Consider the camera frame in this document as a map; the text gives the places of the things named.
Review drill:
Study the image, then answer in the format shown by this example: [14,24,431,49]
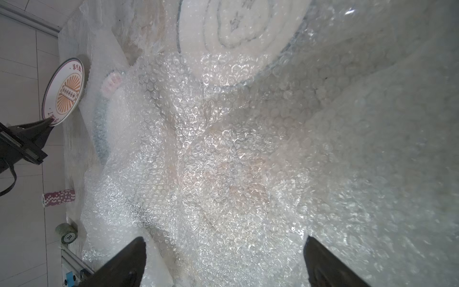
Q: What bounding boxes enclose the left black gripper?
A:
[1,118,54,173]

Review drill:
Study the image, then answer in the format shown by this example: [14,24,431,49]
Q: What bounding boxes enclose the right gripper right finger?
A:
[303,236,370,287]

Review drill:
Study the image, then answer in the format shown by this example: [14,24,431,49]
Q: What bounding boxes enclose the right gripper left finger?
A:
[80,237,147,287]

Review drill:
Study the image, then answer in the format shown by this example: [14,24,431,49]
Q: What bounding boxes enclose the orange sunburst dinner plate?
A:
[41,57,86,127]

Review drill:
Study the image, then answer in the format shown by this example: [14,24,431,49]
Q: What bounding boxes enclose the bubble wrap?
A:
[81,49,459,287]

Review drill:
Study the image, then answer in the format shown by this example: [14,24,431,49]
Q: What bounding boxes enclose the green rimmed plate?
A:
[93,70,123,165]

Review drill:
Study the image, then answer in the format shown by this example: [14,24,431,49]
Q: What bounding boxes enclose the blue connector clip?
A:
[63,271,77,287]

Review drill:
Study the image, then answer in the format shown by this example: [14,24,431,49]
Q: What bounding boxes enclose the green patterned roll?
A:
[55,222,78,245]

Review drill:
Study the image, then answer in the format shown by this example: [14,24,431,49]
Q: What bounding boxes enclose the pink patterned small object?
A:
[42,189,76,208]

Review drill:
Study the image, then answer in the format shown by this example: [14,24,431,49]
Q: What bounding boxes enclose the white plate concentric rings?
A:
[176,0,313,87]

